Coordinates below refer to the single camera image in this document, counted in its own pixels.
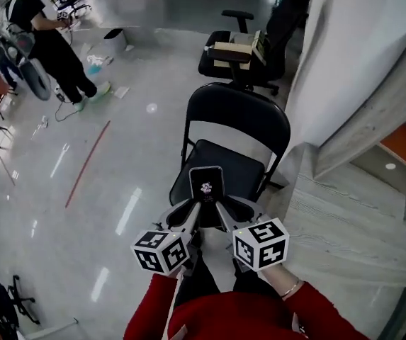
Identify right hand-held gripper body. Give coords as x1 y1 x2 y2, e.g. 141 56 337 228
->
229 217 291 273

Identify grey ring-shaped backpack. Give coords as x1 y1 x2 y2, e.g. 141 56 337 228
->
19 57 54 102

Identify flat cardboard box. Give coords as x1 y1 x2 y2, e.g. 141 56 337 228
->
204 40 254 72

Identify black folding chair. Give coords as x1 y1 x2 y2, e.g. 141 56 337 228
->
169 81 292 228

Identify person's black trousers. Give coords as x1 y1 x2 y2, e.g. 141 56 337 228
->
173 225 278 312

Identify thin metal bracelet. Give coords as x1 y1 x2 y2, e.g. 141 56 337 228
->
281 278 303 299

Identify person's right forearm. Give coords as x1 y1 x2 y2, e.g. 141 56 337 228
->
259 261 371 340

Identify black swivel chair base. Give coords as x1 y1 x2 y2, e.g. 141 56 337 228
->
0 268 41 340

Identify person's red top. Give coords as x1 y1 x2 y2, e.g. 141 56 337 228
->
166 290 298 340

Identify grey waste bin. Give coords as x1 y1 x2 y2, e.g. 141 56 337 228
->
103 28 129 54

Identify smartphone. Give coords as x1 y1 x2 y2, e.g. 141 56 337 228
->
188 165 225 205

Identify grey wooden hutch shelf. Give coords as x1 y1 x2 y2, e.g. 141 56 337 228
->
313 23 406 223

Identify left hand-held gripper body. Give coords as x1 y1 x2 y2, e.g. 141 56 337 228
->
130 222 198 278

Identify upright cardboard box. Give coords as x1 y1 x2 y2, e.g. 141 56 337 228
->
251 30 269 66

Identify teal crumpled bag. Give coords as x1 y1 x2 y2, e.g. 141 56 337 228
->
86 53 114 77

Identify grey wood-grain desk top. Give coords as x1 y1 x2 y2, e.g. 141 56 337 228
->
282 142 406 340

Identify person's left forearm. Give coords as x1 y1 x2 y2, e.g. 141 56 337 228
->
122 266 186 340

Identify black floor cable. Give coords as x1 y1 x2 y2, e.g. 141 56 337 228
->
54 83 84 123

